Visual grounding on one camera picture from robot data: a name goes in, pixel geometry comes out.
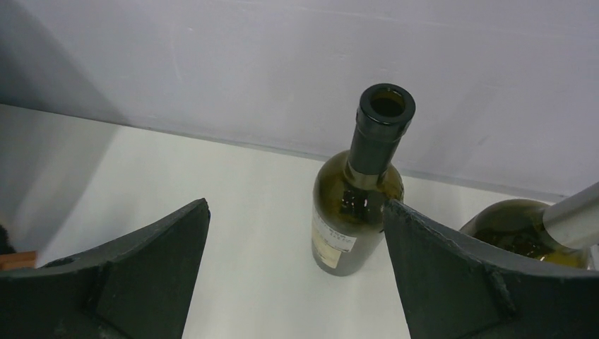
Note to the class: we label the green wine bottle black cap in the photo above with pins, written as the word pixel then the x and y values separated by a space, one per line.
pixel 351 187

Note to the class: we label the brown wooden wine rack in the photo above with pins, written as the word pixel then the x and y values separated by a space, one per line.
pixel 18 260

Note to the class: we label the green wine bottle grey cap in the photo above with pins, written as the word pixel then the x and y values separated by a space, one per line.
pixel 562 233

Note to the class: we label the black floral plush blanket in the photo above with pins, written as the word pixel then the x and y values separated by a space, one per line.
pixel 5 245

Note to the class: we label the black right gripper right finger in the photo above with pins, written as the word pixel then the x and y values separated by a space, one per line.
pixel 454 286

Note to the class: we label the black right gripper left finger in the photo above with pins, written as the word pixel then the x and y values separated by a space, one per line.
pixel 138 285

